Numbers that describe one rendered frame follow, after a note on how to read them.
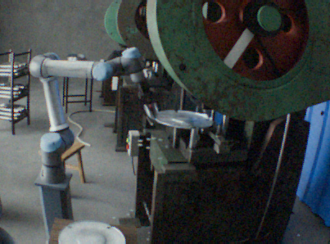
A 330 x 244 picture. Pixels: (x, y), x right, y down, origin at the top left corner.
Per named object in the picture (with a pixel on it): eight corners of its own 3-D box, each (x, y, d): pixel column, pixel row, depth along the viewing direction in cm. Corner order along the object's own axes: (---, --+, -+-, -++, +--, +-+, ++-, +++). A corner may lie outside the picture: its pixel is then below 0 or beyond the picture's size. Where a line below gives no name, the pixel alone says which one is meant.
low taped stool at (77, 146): (62, 174, 257) (61, 137, 247) (86, 182, 251) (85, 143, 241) (42, 190, 225) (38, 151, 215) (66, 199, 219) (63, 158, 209)
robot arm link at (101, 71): (21, 56, 137) (110, 59, 130) (32, 54, 147) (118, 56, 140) (20, 79, 140) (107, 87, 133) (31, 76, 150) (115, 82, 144)
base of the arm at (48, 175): (37, 181, 149) (35, 164, 147) (44, 169, 164) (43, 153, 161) (62, 186, 150) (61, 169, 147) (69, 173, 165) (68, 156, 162)
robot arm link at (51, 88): (50, 156, 161) (30, 57, 148) (61, 147, 175) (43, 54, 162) (68, 155, 158) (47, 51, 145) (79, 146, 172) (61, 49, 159)
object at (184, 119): (160, 128, 147) (160, 127, 147) (149, 110, 174) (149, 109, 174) (221, 129, 154) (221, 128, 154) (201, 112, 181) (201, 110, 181)
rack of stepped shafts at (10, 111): (16, 135, 324) (16, 52, 296) (-10, 130, 328) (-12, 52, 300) (33, 124, 365) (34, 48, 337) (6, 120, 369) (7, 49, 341)
